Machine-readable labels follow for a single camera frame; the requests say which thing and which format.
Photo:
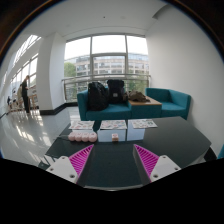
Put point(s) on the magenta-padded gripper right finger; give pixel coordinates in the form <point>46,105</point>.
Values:
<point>165,168</point>

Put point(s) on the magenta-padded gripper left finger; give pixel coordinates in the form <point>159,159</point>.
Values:
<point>61,168</point>

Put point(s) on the pink charger block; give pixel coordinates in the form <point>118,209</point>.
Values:
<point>115,137</point>

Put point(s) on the pink power strip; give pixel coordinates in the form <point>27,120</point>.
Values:
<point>82,137</point>

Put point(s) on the sticker sheet with pink items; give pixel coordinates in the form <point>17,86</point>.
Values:
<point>81,125</point>

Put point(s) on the sticker sheet with green items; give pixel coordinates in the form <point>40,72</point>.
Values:
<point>144,123</point>

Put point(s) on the large colourful sticker sheet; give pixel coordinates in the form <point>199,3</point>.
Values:
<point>113,125</point>

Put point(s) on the wooden sofa table top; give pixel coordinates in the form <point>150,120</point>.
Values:
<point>148,102</point>

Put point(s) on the group of wooden chairs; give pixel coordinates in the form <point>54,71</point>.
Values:
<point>33,100</point>

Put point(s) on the teal sofa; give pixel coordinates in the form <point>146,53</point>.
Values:
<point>115,113</point>

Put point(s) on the brown jacket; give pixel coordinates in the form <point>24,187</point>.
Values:
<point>138,96</point>

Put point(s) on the large black backpack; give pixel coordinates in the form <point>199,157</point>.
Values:
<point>97,96</point>

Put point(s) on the person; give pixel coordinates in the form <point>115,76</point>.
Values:
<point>19,93</point>
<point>25,95</point>

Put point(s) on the metal window railing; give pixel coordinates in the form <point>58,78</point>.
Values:
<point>71,86</point>

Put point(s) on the small black backpack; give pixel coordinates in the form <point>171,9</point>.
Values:
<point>116,90</point>

